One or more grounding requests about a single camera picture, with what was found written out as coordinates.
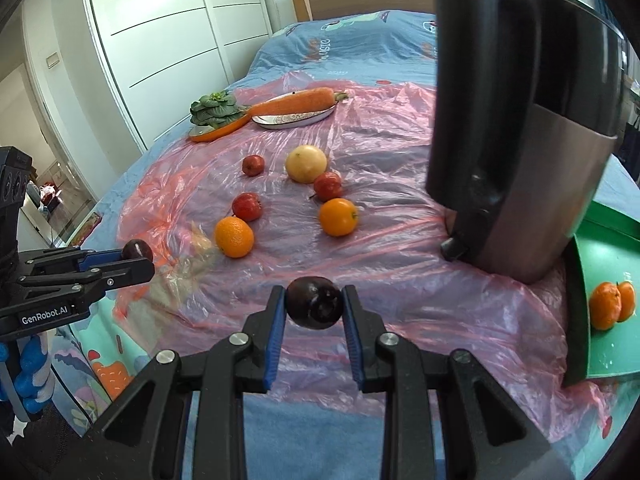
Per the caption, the carrot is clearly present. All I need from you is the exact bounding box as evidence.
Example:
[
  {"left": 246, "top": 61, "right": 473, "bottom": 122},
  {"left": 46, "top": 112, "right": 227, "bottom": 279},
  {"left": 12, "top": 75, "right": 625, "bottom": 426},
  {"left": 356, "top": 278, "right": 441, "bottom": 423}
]
[{"left": 250, "top": 87, "right": 349, "bottom": 120}]

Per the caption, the white oval plate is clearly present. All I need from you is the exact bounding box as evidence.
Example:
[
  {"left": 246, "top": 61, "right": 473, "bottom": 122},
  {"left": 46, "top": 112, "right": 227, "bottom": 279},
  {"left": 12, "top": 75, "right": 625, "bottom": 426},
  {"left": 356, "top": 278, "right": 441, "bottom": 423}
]
[{"left": 251, "top": 105, "right": 337, "bottom": 131}]

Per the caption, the wooden headboard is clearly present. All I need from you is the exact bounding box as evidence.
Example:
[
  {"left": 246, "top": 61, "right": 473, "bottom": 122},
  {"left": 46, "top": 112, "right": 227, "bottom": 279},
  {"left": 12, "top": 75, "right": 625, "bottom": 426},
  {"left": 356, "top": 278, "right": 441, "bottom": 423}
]
[{"left": 291, "top": 0, "right": 436, "bottom": 23}]

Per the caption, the black and steel kettle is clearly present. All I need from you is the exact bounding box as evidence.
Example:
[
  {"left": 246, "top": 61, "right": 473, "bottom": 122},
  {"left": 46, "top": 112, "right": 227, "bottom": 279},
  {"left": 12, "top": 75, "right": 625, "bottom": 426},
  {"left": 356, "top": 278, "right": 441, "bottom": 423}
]
[{"left": 425, "top": 0, "right": 627, "bottom": 285}]

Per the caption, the person's left hand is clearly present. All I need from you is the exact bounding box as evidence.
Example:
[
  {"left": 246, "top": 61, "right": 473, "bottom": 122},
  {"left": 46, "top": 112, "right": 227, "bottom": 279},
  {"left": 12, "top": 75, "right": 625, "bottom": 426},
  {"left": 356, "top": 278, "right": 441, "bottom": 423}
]
[{"left": 0, "top": 334, "right": 57, "bottom": 423}]

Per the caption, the orange plate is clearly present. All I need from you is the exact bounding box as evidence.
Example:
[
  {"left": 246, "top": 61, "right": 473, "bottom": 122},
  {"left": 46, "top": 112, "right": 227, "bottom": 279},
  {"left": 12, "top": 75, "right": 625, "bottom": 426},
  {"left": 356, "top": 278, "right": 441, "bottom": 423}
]
[{"left": 188, "top": 110, "right": 251, "bottom": 143}]

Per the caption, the green bok choy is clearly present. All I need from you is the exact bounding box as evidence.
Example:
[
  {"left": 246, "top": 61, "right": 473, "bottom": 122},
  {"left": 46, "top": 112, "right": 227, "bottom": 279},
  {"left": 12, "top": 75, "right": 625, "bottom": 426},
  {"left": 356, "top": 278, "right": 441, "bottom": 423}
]
[{"left": 190, "top": 91, "right": 251, "bottom": 128}]

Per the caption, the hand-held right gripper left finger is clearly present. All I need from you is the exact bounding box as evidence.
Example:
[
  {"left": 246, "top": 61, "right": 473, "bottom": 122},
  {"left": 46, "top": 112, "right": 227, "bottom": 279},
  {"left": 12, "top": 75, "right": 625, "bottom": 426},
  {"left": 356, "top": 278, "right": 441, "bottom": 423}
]
[{"left": 75, "top": 286, "right": 288, "bottom": 480}]

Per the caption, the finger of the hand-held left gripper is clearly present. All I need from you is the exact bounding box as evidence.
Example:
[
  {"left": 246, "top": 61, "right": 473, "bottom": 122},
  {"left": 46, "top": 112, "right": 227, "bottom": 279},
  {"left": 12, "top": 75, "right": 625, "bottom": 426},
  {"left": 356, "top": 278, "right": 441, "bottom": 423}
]
[
  {"left": 15, "top": 258, "right": 155, "bottom": 309},
  {"left": 19, "top": 248, "right": 130, "bottom": 274}
]

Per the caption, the blue printed bedsheet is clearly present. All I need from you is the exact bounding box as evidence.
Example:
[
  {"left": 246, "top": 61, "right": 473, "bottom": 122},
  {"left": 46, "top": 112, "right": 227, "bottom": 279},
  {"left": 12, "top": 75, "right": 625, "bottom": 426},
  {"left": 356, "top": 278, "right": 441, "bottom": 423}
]
[{"left": 50, "top": 10, "right": 640, "bottom": 480}]

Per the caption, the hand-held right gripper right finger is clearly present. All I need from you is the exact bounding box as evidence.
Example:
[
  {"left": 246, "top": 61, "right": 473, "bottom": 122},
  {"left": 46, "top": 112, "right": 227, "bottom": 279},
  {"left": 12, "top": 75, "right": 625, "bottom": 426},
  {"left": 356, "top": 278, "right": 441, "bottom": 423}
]
[{"left": 341, "top": 285, "right": 576, "bottom": 480}]

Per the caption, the dark purple plum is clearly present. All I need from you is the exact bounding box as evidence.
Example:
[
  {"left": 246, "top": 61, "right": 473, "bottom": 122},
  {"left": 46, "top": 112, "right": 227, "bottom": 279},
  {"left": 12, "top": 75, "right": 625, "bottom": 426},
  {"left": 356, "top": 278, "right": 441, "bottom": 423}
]
[
  {"left": 121, "top": 239, "right": 155, "bottom": 263},
  {"left": 285, "top": 276, "right": 345, "bottom": 331}
]

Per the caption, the yellow grapefruit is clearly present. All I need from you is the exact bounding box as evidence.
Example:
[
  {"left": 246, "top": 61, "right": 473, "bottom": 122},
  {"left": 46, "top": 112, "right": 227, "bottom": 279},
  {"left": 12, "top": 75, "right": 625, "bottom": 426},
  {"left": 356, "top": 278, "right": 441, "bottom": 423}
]
[{"left": 285, "top": 144, "right": 328, "bottom": 184}]

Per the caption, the white wardrobe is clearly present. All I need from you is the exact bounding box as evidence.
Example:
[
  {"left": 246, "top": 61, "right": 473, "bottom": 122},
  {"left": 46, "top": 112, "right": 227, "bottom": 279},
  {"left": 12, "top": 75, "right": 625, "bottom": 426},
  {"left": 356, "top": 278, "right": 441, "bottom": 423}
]
[{"left": 85, "top": 0, "right": 273, "bottom": 153}]

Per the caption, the pink plastic sheet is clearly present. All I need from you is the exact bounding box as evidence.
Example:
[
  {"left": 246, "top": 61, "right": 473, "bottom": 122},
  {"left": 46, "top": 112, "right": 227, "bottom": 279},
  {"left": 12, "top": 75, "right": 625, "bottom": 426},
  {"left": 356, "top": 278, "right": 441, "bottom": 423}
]
[{"left": 115, "top": 80, "right": 621, "bottom": 441}]

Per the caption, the small mandarin orange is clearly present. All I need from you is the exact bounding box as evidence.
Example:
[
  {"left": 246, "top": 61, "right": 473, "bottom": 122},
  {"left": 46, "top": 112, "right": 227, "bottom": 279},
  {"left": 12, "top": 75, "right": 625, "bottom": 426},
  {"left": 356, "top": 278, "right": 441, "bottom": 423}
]
[
  {"left": 589, "top": 281, "right": 623, "bottom": 332},
  {"left": 617, "top": 281, "right": 637, "bottom": 323}
]

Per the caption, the green tray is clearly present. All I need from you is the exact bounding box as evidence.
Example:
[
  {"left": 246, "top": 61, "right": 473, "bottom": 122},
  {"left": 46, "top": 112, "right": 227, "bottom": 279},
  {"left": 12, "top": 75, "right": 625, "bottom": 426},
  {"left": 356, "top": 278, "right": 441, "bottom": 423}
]
[{"left": 562, "top": 200, "right": 640, "bottom": 388}]

